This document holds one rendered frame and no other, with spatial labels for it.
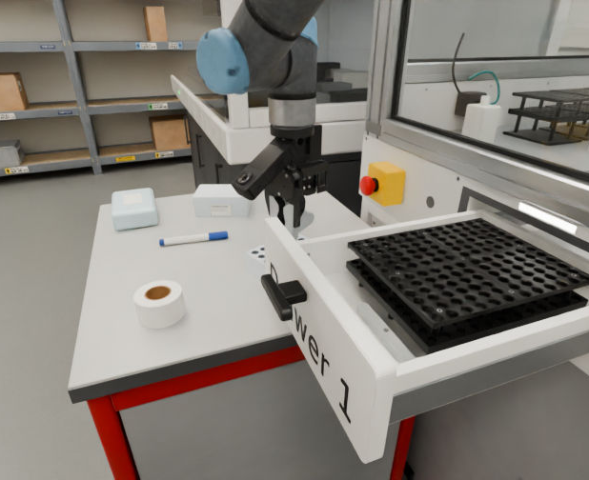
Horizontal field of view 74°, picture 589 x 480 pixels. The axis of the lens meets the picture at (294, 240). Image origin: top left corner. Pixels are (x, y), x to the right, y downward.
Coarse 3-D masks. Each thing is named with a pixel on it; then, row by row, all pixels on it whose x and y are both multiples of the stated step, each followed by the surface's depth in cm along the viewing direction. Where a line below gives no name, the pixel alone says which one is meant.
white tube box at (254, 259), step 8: (256, 248) 71; (264, 248) 72; (248, 256) 69; (256, 256) 68; (264, 256) 69; (248, 264) 70; (256, 264) 68; (264, 264) 66; (256, 272) 69; (264, 272) 67
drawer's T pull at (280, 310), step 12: (264, 276) 42; (264, 288) 42; (276, 288) 40; (288, 288) 40; (300, 288) 40; (276, 300) 38; (288, 300) 39; (300, 300) 40; (276, 312) 38; (288, 312) 37
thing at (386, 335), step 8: (360, 304) 48; (368, 304) 48; (360, 312) 48; (368, 312) 47; (368, 320) 46; (376, 320) 45; (376, 328) 44; (384, 328) 44; (384, 336) 43; (392, 336) 43; (384, 344) 43; (392, 344) 42; (400, 344) 42; (392, 352) 42; (400, 352) 41; (408, 352) 41; (400, 360) 41; (408, 360) 40
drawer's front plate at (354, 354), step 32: (288, 256) 44; (320, 288) 37; (320, 320) 37; (352, 320) 33; (320, 352) 39; (352, 352) 32; (384, 352) 30; (320, 384) 40; (352, 384) 33; (384, 384) 29; (352, 416) 34; (384, 416) 31
